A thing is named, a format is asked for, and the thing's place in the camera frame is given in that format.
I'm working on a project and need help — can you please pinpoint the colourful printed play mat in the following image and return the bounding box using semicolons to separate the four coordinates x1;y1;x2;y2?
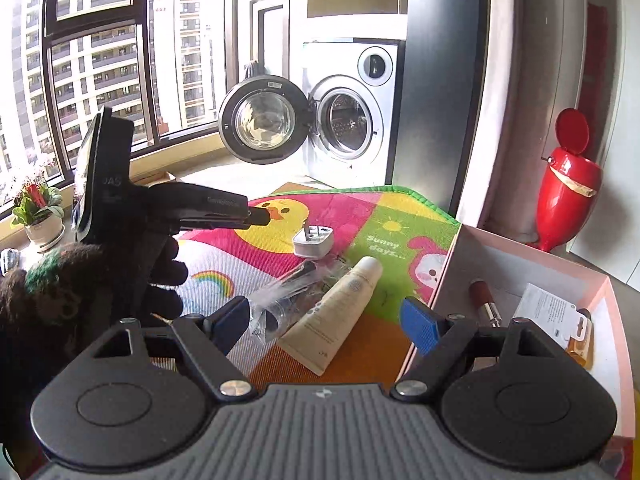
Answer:
150;185;462;391

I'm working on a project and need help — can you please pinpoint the white panel door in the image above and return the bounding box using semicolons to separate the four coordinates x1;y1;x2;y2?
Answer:
250;0;291;81

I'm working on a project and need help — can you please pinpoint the person's left hand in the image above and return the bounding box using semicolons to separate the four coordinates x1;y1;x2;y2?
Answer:
145;235;190;319

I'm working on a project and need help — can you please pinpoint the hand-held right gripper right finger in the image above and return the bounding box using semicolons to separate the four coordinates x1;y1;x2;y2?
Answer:
390;296;553;403

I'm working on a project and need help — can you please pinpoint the white printed card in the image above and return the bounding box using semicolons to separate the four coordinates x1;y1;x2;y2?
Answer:
511;283;581;346

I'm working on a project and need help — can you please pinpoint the cream cosmetic tube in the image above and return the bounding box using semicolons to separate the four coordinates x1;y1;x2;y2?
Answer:
276;256;384;377

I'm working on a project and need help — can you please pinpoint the pink cardboard box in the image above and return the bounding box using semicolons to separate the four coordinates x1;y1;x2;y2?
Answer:
395;224;636;461

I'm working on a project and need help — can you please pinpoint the white charger plug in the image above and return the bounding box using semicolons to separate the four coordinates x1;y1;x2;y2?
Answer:
292;225;335;260

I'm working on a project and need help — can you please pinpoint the red trash bin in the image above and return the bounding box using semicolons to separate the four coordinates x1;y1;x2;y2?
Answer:
535;108;602;253

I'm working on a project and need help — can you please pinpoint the potted flowering plant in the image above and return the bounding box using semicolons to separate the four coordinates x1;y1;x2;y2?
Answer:
11;182;66;253

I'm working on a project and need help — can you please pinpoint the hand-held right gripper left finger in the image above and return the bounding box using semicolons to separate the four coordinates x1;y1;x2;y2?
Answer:
92;296;258;403

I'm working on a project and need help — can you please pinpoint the clear plastic package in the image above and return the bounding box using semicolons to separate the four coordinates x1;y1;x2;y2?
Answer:
247;255;351;347

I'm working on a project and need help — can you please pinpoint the black window frame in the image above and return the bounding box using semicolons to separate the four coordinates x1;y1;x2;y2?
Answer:
0;0;226;221

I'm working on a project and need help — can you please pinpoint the round washing machine door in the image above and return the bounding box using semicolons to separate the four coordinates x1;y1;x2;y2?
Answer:
217;76;307;166

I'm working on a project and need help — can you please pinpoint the brown lipstick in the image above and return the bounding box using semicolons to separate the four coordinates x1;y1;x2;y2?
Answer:
469;280;502;328

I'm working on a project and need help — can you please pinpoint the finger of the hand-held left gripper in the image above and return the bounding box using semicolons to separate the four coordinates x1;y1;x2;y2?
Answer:
175;207;272;233

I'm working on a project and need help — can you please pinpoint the white washing machine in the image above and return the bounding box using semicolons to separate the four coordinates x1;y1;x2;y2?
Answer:
300;37;401;186

